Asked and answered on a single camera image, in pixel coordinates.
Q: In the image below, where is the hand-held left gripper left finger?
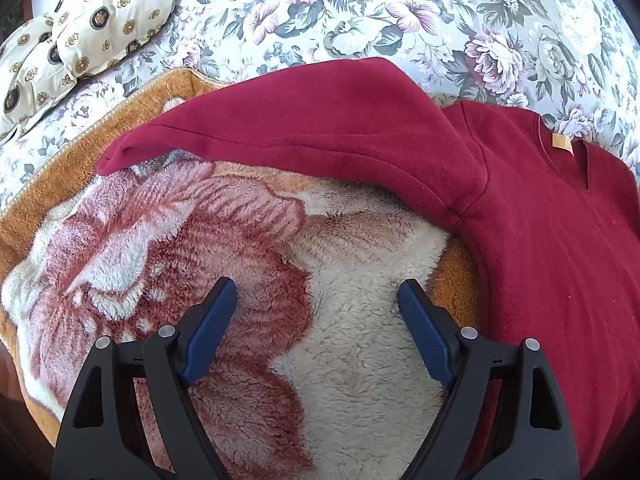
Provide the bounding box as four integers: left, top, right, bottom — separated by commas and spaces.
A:
52, 276, 238, 480

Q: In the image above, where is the floral bed sheet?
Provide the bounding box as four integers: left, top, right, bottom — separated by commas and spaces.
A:
0, 0, 640, 211

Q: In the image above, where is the cream gold-patterned pillow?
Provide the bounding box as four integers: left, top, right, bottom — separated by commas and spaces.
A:
0, 16, 78, 138
52, 0, 177, 79

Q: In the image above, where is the orange floral plush blanket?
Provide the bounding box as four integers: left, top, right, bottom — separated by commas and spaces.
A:
0, 67, 493, 480

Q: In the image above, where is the dark red sweater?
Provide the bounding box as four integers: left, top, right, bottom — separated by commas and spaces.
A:
96, 57, 640, 480

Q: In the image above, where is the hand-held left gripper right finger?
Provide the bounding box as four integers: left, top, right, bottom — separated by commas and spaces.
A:
397, 278, 582, 480

